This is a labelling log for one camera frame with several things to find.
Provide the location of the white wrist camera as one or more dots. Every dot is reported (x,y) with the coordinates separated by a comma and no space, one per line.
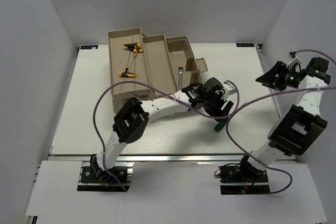
(229,89)
(295,61)

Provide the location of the blue label sticker left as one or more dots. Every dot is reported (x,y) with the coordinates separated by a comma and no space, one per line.
(89,47)

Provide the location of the aluminium table front rail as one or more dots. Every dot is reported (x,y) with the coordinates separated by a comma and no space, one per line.
(155,158)

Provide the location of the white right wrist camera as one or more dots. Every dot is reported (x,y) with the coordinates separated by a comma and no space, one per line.
(295,61)

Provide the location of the blue label sticker right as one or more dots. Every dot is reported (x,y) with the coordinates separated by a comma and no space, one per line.
(244,45)

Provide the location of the silver ratchet wrench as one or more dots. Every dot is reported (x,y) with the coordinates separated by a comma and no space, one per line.
(180,73)

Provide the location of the large green screwdriver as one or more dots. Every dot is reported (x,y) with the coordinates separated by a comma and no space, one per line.
(220,126)

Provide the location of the blue label sticker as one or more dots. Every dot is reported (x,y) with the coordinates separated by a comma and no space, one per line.
(244,45)
(89,47)

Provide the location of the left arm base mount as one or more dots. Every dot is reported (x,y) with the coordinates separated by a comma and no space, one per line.
(88,181)

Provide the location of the long yellow black T-handle key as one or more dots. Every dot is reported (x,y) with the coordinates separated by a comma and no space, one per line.
(135,51)

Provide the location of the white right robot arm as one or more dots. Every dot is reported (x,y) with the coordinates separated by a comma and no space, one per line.
(296,130)

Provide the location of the yellow black T-handle hex key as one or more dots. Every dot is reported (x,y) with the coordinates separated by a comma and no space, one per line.
(126,74)

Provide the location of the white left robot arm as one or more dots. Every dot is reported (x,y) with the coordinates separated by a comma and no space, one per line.
(131,120)

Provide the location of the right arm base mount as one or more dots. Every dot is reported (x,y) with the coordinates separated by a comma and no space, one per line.
(233,183)

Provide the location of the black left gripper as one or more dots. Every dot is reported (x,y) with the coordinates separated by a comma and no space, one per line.
(227,109)

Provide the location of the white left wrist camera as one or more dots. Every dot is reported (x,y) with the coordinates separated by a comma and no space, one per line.
(229,89)

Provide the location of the beige plastic toolbox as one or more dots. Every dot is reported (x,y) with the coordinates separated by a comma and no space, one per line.
(157,66)

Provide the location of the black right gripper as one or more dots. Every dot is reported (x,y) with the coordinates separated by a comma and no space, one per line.
(268,78)

